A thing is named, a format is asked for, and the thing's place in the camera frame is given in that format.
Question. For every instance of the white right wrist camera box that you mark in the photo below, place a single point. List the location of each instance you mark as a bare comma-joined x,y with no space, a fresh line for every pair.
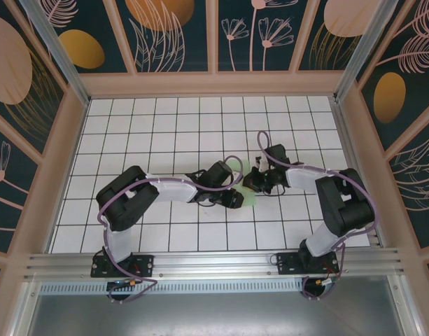
261,162

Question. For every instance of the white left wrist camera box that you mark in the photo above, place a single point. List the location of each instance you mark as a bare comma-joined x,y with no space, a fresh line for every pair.
237,174

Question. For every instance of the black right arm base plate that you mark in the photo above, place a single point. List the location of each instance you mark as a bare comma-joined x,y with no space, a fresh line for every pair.
287,264

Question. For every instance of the light green paper sheet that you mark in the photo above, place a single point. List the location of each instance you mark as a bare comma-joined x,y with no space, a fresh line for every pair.
248,199

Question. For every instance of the grey metal sheet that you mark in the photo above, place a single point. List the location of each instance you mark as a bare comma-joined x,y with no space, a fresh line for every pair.
217,315

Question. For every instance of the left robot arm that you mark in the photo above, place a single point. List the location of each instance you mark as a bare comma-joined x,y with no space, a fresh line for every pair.
118,241

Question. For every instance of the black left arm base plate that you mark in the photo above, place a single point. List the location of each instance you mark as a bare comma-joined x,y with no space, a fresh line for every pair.
144,264

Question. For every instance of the aluminium frame post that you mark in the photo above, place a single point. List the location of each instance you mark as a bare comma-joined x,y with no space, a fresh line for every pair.
65,66
357,52

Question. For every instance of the aluminium mounting rail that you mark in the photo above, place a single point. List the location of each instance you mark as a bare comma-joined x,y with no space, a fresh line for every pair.
217,262

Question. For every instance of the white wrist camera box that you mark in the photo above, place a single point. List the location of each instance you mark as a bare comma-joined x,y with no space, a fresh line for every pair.
261,162
237,174

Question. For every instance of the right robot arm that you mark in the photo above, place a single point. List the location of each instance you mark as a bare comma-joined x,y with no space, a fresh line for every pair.
319,241

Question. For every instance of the aluminium side rail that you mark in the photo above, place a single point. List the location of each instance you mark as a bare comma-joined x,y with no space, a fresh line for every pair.
350,147

